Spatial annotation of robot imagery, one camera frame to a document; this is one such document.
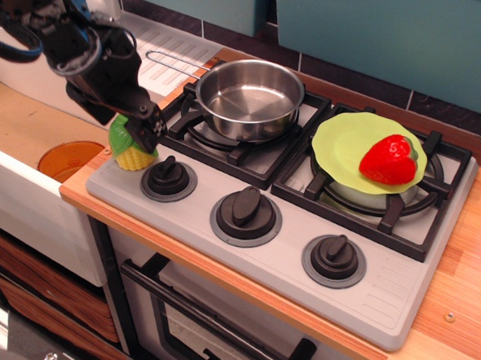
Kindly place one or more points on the wooden drawer front upper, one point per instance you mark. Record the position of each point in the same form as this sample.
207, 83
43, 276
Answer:
40, 272

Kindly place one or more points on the black middle stove knob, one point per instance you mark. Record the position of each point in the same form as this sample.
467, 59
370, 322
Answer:
246, 218

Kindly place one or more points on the black burner grate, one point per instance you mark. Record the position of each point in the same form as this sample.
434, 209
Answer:
408, 222
255, 163

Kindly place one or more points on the light green plastic plate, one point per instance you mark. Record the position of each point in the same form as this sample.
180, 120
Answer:
341, 142

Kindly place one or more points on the wooden drawer front lower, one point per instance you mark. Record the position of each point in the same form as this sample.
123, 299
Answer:
82, 342

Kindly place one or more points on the black left stove knob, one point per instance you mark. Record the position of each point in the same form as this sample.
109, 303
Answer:
168, 181

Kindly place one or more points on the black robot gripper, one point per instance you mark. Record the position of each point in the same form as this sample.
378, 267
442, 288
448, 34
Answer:
108, 85

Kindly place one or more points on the steel saucepan with wire handle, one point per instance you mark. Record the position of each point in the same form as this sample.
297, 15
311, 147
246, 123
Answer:
248, 100

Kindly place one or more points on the red plastic strawberry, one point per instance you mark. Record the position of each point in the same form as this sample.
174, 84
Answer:
391, 161

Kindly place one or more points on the black stove knob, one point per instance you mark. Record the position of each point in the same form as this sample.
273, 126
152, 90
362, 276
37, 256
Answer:
168, 181
334, 261
246, 218

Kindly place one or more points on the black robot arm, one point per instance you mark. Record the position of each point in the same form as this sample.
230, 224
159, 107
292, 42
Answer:
56, 29

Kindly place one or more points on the toy oven door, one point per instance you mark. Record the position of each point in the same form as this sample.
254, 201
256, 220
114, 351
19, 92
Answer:
179, 338

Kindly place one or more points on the teal cabinet right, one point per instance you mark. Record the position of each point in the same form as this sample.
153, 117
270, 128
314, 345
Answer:
428, 46

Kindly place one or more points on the black left burner grate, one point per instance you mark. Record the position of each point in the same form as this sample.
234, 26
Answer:
255, 163

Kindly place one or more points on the black right burner grate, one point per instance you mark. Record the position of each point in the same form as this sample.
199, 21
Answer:
408, 222

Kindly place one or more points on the black right stove knob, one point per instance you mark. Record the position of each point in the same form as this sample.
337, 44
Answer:
334, 261

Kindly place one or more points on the green yellow plastic corncob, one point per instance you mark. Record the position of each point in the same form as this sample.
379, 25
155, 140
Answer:
125, 151

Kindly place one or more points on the wooden drawer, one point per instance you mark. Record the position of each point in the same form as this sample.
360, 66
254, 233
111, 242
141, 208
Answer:
40, 272
82, 342

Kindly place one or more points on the orange sink drain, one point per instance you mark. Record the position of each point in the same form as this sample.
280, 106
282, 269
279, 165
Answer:
64, 160

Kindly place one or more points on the black oven door handle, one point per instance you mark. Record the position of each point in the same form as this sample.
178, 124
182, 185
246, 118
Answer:
146, 277

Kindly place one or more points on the grey toy stove top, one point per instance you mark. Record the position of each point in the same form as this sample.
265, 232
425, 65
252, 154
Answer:
380, 308

